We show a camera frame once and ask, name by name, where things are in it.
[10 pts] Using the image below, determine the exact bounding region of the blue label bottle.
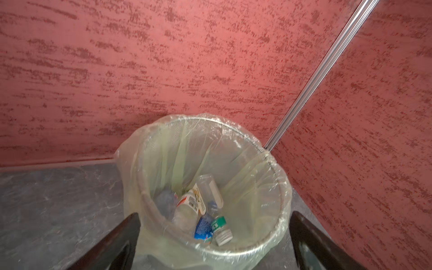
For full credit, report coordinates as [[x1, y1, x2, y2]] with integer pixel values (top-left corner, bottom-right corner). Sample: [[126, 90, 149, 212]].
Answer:
[[194, 174, 224, 244]]

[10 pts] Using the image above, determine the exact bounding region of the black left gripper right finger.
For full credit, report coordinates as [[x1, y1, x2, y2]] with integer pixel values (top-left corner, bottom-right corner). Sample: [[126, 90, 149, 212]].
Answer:
[[289, 211, 365, 270]]

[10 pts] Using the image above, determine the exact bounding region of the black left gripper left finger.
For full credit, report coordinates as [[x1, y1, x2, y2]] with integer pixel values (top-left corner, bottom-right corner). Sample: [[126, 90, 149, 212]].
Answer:
[[68, 213, 141, 270]]

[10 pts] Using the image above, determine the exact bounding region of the clear green bin liner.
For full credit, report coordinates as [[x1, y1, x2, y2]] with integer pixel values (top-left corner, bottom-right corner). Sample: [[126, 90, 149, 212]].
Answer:
[[114, 112, 293, 270]]

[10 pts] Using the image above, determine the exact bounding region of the aluminium right corner post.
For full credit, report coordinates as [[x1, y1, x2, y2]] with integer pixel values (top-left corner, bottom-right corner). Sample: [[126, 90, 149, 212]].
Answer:
[[264, 0, 379, 151]]

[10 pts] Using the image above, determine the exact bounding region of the green cap slim bottle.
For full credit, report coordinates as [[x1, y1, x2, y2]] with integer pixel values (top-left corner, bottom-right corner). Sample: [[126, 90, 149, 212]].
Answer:
[[172, 184, 207, 236]]

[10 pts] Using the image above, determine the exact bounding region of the clear crushed plastic bottle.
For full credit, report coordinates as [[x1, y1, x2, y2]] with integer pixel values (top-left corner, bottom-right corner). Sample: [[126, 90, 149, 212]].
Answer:
[[154, 189, 178, 221]]

